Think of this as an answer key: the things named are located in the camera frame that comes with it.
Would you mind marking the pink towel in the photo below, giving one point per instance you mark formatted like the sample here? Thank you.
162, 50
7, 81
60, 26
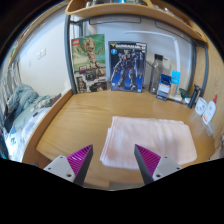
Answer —
150, 140

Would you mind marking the bed with bedding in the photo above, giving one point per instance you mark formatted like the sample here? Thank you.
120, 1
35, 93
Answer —
23, 106

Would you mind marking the small clear plastic container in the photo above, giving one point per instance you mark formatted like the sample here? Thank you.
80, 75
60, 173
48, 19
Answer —
210, 128

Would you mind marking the black bottle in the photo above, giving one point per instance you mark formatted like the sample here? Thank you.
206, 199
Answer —
194, 96

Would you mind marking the green toy set box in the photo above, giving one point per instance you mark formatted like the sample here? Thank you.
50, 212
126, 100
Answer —
88, 61

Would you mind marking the white desk lamp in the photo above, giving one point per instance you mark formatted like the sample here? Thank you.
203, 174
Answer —
176, 53

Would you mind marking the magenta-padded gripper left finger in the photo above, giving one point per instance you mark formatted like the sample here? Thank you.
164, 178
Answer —
57, 165

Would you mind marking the dark green object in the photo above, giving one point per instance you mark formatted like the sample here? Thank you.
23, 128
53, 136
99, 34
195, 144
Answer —
184, 93

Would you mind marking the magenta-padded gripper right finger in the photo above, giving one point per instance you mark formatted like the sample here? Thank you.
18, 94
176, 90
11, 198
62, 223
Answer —
166, 165

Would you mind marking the light blue hanging package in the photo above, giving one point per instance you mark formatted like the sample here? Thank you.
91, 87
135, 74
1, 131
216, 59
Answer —
175, 80

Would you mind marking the blue robot model kit box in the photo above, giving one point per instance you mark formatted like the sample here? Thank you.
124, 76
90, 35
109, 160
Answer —
127, 66

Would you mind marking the clear bottle with dark cap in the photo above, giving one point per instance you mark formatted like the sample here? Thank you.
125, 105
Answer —
156, 75

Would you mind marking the white wall switch plate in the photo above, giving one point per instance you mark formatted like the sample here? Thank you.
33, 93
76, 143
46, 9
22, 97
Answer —
41, 53

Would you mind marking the dark metal desk frame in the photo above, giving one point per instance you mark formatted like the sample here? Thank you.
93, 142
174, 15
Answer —
67, 50

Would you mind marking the small blue box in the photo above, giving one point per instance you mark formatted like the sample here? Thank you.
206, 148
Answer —
163, 87

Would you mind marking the white bottle with red cap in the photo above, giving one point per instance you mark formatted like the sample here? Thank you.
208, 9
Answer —
209, 111

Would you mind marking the wooden shelf unit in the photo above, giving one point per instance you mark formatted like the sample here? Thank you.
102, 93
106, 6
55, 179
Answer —
133, 8

